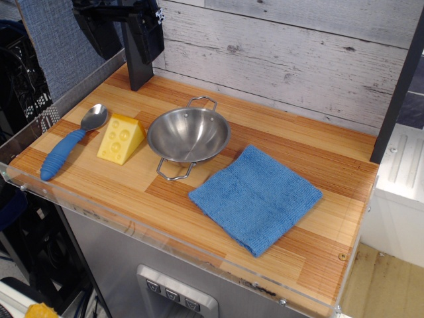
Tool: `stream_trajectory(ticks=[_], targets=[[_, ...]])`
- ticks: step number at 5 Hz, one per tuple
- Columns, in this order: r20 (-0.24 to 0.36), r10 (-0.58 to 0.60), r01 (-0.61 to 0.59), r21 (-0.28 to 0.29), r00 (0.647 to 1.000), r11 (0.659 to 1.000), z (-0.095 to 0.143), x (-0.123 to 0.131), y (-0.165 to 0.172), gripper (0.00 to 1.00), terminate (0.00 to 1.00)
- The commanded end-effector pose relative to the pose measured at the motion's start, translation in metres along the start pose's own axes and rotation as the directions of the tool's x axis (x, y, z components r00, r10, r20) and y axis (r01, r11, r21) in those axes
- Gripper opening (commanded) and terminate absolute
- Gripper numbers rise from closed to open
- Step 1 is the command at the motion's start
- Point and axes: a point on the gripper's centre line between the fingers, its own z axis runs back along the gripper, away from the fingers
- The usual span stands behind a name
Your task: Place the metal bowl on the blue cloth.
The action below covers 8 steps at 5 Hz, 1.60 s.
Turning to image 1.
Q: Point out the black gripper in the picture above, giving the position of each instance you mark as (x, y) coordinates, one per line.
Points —
(144, 19)

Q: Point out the metal bowl with handles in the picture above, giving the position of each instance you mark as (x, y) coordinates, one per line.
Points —
(189, 135)

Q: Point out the blue cloth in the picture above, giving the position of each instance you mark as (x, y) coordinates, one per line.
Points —
(256, 199)

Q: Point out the black plastic crate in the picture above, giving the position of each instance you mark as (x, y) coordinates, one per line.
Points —
(24, 91)

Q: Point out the yellow toy cheese wedge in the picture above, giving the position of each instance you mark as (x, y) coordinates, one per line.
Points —
(122, 137)

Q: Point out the clear acrylic table guard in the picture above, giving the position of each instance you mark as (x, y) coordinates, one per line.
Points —
(125, 216)

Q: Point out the silver dispenser panel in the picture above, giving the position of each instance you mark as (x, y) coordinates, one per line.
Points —
(165, 296)

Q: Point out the white ribbed side unit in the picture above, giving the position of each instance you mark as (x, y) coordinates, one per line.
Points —
(394, 221)

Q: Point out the dark grey left post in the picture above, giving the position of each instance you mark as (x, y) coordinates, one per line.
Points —
(138, 61)

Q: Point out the dark grey post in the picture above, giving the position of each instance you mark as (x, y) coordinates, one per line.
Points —
(405, 78)
(138, 61)

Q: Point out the blue handled metal spoon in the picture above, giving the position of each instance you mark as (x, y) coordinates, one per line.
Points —
(95, 118)

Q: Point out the dark grey right post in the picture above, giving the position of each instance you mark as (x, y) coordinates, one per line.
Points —
(405, 78)

